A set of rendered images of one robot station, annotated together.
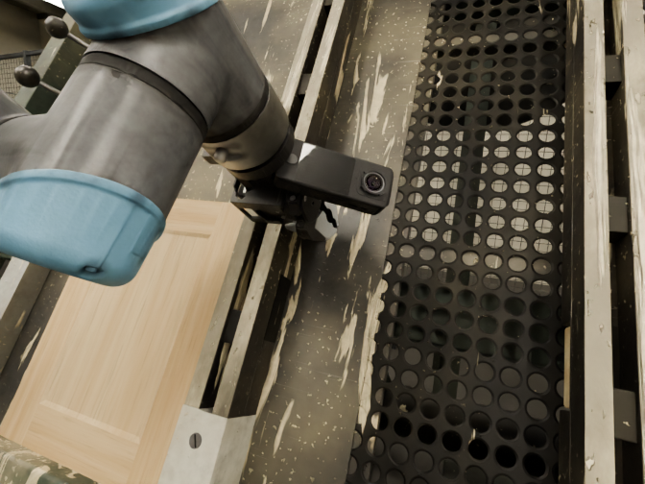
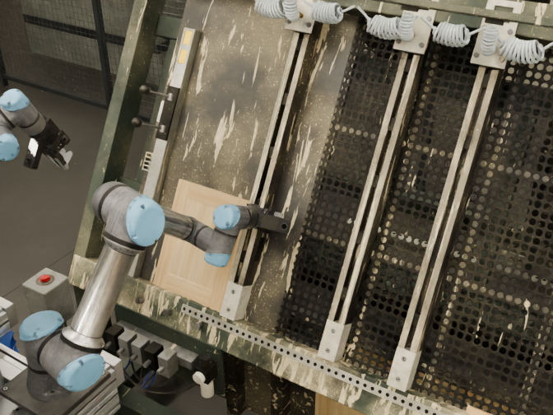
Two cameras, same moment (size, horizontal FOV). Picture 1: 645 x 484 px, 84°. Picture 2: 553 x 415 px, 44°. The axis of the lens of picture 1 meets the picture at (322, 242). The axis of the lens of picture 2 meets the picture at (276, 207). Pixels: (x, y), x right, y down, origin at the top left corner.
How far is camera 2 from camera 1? 1.94 m
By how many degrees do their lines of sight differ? 24
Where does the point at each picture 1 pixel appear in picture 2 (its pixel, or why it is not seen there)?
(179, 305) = not seen: hidden behind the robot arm
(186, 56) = (234, 229)
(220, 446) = (240, 293)
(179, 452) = (228, 295)
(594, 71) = (369, 183)
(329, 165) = (270, 221)
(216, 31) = (239, 221)
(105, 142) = (224, 248)
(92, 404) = (190, 276)
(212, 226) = not seen: hidden behind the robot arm
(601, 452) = (336, 301)
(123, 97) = (225, 240)
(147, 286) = not seen: hidden behind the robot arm
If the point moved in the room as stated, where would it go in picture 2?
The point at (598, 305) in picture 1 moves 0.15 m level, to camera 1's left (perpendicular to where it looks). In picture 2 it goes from (346, 265) to (299, 260)
